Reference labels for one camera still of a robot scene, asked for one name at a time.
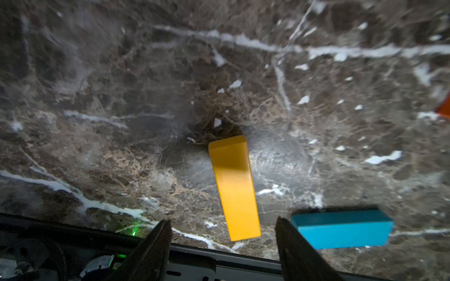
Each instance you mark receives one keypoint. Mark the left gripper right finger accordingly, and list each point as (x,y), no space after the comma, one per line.
(299,260)

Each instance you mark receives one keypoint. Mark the cyan block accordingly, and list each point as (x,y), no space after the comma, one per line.
(344,229)

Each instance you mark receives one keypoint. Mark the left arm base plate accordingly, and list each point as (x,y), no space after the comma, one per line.
(35,250)

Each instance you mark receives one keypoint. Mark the orange block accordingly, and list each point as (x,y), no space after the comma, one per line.
(444,109)

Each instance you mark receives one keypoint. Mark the long yellow block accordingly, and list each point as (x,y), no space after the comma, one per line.
(232,170)

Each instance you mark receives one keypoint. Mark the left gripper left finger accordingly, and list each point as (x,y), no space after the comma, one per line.
(148,262)

